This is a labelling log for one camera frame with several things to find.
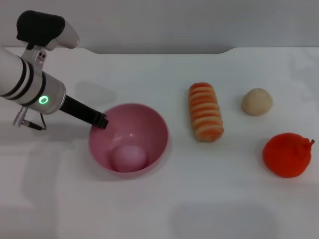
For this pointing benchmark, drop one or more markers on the red orange toy fruit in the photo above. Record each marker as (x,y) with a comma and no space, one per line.
(286,155)

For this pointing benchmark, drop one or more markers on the pink toy peach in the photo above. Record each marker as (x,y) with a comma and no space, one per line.
(129,159)

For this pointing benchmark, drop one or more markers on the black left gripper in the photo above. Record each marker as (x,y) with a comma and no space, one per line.
(78,109)

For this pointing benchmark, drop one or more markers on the left wrist camera housing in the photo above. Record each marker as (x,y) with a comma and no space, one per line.
(45,28)

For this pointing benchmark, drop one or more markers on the orange striped bread loaf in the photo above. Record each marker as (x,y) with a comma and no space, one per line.
(205,112)

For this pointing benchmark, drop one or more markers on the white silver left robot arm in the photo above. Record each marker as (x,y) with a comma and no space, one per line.
(27,82)

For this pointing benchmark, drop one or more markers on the pink plastic bowl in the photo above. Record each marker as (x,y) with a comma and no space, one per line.
(149,134)

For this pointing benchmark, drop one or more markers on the beige round bun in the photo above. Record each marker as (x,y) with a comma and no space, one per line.
(256,102)

